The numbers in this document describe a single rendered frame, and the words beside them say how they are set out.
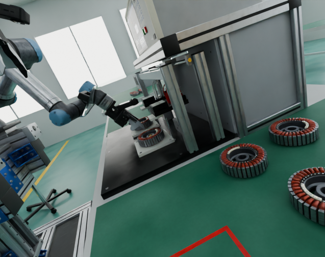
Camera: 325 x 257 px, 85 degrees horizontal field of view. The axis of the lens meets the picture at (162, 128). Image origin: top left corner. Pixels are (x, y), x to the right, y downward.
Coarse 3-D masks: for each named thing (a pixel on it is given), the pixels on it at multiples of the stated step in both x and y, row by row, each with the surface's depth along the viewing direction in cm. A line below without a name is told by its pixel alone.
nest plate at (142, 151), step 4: (164, 132) 79; (164, 136) 74; (168, 136) 73; (164, 140) 71; (168, 140) 69; (172, 140) 69; (136, 144) 77; (156, 144) 70; (160, 144) 68; (164, 144) 68; (136, 148) 73; (140, 148) 72; (144, 148) 70; (148, 148) 69; (152, 148) 68; (156, 148) 68; (140, 152) 68; (144, 152) 67; (148, 152) 68; (140, 156) 67
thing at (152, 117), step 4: (160, 100) 74; (164, 100) 71; (184, 100) 70; (152, 104) 73; (156, 104) 70; (160, 104) 68; (164, 104) 69; (184, 104) 70; (152, 108) 68; (156, 108) 68; (160, 108) 69; (164, 108) 69; (168, 108) 69; (172, 108) 70; (152, 112) 73; (156, 112) 68; (160, 112) 69; (164, 112) 69; (148, 116) 73; (152, 116) 71; (156, 116) 69; (160, 116) 70; (152, 120) 69
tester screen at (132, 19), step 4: (132, 4) 66; (132, 8) 68; (132, 12) 71; (132, 16) 74; (136, 16) 68; (128, 20) 85; (132, 20) 77; (136, 20) 70; (128, 24) 89; (132, 24) 80; (132, 28) 83; (140, 28) 69; (132, 32) 87; (136, 32) 79; (140, 32) 72; (136, 36) 82; (136, 44) 90; (140, 44) 81; (140, 52) 88
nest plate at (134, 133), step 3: (153, 120) 101; (153, 123) 96; (156, 123) 94; (150, 126) 93; (153, 126) 91; (156, 126) 91; (147, 129) 90; (132, 132) 95; (135, 132) 93; (138, 132) 91; (141, 132) 90; (132, 135) 90; (135, 135) 90; (138, 135) 90
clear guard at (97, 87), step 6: (180, 54) 48; (150, 66) 47; (132, 72) 46; (120, 78) 46; (102, 84) 45; (96, 90) 55; (90, 96) 45; (96, 96) 67; (90, 102) 50; (90, 108) 59; (84, 114) 46
